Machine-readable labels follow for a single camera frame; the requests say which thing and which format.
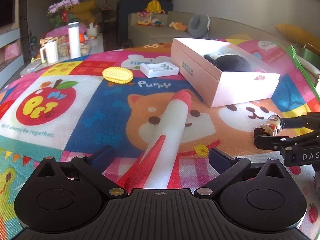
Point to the yellow cushion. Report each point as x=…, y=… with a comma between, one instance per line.
x=297, y=35

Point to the black plush toy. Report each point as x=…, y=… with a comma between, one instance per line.
x=229, y=62

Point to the orange plush toy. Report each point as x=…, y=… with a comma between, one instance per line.
x=178, y=26

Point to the colourful cartoon play mat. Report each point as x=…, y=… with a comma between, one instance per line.
x=69, y=109

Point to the white red foam rocket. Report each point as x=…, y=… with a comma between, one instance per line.
x=153, y=169

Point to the pink flower bouquet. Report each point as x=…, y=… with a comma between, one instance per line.
x=60, y=14

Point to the yellow corn toy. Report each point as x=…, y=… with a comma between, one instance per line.
x=118, y=75

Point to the beige sofa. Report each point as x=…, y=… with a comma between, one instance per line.
x=164, y=27

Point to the white battery charger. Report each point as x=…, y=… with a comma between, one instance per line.
x=159, y=69

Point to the snack jar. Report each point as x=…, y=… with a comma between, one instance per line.
x=63, y=46

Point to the tissue box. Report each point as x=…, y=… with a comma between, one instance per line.
x=92, y=30

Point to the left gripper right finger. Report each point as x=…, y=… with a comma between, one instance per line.
x=230, y=171

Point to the black television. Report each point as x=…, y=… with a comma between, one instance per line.
x=7, y=12

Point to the grey neck pillow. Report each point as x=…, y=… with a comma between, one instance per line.
x=198, y=25

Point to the pink cardboard box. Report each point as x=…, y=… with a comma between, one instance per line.
x=219, y=88

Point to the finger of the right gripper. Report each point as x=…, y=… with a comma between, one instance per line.
x=308, y=142
x=311, y=121

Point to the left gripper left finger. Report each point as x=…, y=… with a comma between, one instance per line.
x=92, y=168

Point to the yellow jacket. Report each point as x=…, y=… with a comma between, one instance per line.
x=154, y=6

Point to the mickey mouse figurine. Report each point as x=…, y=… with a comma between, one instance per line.
x=272, y=127

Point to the white mug with handle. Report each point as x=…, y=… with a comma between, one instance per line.
x=48, y=52

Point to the white tall thermos bottle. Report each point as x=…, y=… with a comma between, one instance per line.
x=74, y=40

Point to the white coffee table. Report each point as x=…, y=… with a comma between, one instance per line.
x=91, y=46

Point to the colourful toy package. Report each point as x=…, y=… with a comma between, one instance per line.
x=144, y=18

